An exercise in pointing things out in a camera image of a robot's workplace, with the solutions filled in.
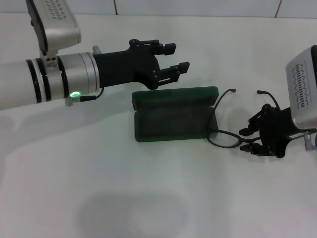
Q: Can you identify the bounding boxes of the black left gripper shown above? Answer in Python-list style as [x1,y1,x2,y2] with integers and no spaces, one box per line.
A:
[94,39,191,90]

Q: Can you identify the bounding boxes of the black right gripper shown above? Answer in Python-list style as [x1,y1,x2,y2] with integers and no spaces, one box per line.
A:
[239,104,305,159]

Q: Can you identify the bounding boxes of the black glasses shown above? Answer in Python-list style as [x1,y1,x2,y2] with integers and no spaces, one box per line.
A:
[207,89,282,147]

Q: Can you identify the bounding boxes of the green glasses case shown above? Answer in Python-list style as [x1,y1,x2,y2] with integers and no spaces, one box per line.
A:
[131,86,220,144]

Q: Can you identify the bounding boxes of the right arm cable with plug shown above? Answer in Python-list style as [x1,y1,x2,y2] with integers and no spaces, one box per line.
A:
[303,131,317,151]

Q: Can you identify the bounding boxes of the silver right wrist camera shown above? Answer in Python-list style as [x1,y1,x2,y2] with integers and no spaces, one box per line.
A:
[285,45,317,129]

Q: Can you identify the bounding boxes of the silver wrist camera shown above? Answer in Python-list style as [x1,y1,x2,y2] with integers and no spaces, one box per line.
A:
[285,45,317,129]
[26,0,82,57]

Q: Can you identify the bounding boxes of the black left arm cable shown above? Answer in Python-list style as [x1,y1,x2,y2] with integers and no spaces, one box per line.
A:
[65,86,105,107]

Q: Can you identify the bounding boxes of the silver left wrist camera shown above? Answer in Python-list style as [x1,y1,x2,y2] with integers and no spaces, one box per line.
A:
[26,0,82,57]

